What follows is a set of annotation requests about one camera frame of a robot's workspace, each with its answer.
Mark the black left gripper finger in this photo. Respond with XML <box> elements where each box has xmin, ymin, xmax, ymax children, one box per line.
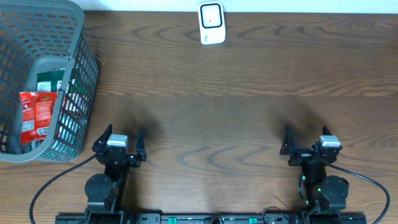
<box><xmin>96</xmin><ymin>124</ymin><xmax>113</xmax><ymax>146</ymax></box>
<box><xmin>136</xmin><ymin>129</ymin><xmax>146</xmax><ymax>156</ymax></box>

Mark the red snack bag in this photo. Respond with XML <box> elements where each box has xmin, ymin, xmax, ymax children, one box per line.
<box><xmin>19</xmin><ymin>91</ymin><xmax>58</xmax><ymax>144</ymax></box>

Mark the green 3M gloves package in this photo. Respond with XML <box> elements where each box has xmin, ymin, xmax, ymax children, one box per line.
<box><xmin>37</xmin><ymin>68</ymin><xmax>83</xmax><ymax>104</ymax></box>

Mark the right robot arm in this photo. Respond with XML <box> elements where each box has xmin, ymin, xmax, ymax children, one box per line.
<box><xmin>280</xmin><ymin>126</ymin><xmax>349</xmax><ymax>224</ymax></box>

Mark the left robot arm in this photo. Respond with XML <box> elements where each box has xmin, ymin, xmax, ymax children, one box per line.
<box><xmin>83</xmin><ymin>125</ymin><xmax>147</xmax><ymax>224</ymax></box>

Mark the white barcode scanner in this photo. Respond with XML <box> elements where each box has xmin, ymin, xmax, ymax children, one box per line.
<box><xmin>198</xmin><ymin>1</ymin><xmax>226</xmax><ymax>45</ymax></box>

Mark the grey plastic mesh basket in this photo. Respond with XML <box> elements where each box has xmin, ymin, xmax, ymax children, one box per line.
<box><xmin>1</xmin><ymin>1</ymin><xmax>99</xmax><ymax>163</ymax></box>

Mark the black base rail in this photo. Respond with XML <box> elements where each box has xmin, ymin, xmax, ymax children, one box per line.
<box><xmin>55</xmin><ymin>212</ymin><xmax>368</xmax><ymax>224</ymax></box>

